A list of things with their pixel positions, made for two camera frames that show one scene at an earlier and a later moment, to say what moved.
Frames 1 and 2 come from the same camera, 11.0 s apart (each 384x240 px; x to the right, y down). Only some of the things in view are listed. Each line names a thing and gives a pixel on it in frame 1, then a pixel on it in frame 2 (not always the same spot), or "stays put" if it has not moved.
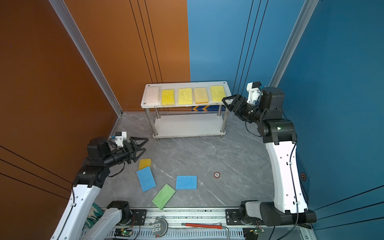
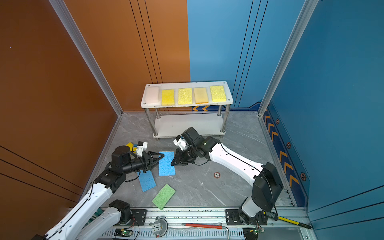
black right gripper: [238, 98] → [178, 155]
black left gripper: [132, 152] → [149, 161]
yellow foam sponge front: [168, 97] stays put
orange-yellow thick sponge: [201, 95] stays put
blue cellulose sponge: [186, 182] → [165, 168]
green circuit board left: [122, 232] stays put
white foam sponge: [152, 94] stays put
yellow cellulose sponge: [185, 96] stays put
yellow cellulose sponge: [217, 93] stays put
